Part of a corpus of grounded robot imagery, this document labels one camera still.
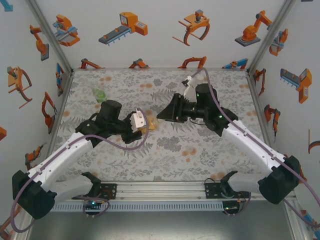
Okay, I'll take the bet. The aluminium mounting rail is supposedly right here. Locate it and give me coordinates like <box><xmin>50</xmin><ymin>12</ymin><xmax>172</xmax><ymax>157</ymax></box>
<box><xmin>23</xmin><ymin>181</ymin><xmax>297</xmax><ymax>203</ymax></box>

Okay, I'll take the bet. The aluminium side rail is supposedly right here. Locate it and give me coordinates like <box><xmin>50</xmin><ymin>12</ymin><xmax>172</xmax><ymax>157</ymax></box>
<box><xmin>24</xmin><ymin>69</ymin><xmax>75</xmax><ymax>183</ymax></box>
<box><xmin>246</xmin><ymin>72</ymin><xmax>296</xmax><ymax>183</ymax></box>

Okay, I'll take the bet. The green plastic bottle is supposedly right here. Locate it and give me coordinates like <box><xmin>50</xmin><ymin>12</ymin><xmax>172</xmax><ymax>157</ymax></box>
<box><xmin>91</xmin><ymin>87</ymin><xmax>108</xmax><ymax>103</ymax></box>

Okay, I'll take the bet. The aluminium frame post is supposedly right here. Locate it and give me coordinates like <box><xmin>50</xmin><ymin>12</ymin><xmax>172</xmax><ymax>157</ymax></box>
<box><xmin>246</xmin><ymin>0</ymin><xmax>296</xmax><ymax>75</ymax></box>
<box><xmin>26</xmin><ymin>0</ymin><xmax>75</xmax><ymax>73</ymax></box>

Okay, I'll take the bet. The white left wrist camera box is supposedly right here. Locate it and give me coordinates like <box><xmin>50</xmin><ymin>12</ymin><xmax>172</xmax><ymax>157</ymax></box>
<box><xmin>129</xmin><ymin>108</ymin><xmax>148</xmax><ymax>132</ymax></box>

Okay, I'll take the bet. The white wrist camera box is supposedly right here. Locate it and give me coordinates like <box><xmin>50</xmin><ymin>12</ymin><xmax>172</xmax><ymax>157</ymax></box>
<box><xmin>129</xmin><ymin>108</ymin><xmax>148</xmax><ymax>132</ymax></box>
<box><xmin>181</xmin><ymin>76</ymin><xmax>199</xmax><ymax>99</ymax></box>

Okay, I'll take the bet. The floral tablecloth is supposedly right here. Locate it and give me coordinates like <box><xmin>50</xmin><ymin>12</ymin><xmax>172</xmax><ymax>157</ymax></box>
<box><xmin>49</xmin><ymin>68</ymin><xmax>281</xmax><ymax>182</ymax></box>

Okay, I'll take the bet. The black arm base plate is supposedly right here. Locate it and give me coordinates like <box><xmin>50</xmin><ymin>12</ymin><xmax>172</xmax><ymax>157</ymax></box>
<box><xmin>71</xmin><ymin>183</ymin><xmax>118</xmax><ymax>200</ymax></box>
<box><xmin>204</xmin><ymin>181</ymin><xmax>251</xmax><ymax>200</ymax></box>

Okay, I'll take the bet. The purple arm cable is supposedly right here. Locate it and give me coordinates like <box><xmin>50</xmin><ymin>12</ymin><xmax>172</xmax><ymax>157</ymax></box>
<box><xmin>192</xmin><ymin>67</ymin><xmax>320</xmax><ymax>229</ymax></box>
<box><xmin>9</xmin><ymin>107</ymin><xmax>150</xmax><ymax>233</ymax></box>

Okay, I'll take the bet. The yellow tea bottle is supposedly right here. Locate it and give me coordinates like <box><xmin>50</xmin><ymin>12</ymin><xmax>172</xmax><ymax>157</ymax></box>
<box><xmin>144</xmin><ymin>115</ymin><xmax>161</xmax><ymax>131</ymax></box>

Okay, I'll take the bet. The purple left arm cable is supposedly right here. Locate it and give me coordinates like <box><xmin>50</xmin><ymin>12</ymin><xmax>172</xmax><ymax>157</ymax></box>
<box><xmin>9</xmin><ymin>107</ymin><xmax>150</xmax><ymax>233</ymax></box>

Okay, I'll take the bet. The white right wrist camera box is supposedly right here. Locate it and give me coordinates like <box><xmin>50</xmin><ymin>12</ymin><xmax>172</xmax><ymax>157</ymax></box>
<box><xmin>181</xmin><ymin>76</ymin><xmax>199</xmax><ymax>99</ymax></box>

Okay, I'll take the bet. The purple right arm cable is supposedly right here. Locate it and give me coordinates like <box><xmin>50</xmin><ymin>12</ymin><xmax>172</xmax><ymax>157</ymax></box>
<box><xmin>192</xmin><ymin>67</ymin><xmax>320</xmax><ymax>229</ymax></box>

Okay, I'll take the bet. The slotted grey cable duct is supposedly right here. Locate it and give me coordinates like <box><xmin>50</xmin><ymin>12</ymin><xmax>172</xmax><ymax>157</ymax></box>
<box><xmin>33</xmin><ymin>202</ymin><xmax>224</xmax><ymax>212</ymax></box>

